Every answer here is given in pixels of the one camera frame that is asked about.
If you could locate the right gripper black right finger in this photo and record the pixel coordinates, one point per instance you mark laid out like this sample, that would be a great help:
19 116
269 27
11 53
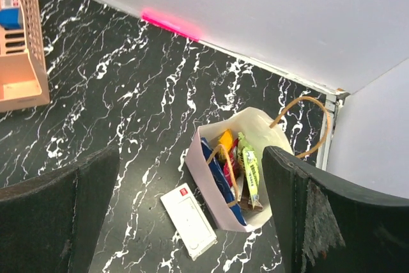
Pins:
327 224

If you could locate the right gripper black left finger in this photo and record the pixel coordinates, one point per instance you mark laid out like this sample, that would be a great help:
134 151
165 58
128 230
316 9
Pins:
52 222

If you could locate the purple brown M&M's packet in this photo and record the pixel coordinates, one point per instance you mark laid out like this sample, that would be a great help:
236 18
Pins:
245 201

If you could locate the green snack packet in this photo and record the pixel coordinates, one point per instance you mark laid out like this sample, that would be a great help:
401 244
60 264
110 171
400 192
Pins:
249 163

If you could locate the blue Burts chips bag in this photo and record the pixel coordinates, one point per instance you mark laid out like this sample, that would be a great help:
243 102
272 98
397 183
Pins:
221 175

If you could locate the yellow snack bar packet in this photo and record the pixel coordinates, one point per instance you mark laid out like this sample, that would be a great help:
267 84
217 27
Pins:
226 140

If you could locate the white red cardboard box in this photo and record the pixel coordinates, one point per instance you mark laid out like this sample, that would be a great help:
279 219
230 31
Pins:
189 220

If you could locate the peach plastic desk organizer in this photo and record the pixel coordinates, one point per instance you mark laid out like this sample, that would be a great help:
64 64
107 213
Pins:
24 81

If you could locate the blue eraser block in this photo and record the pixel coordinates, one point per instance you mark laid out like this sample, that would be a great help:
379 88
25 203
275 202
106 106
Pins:
11 18

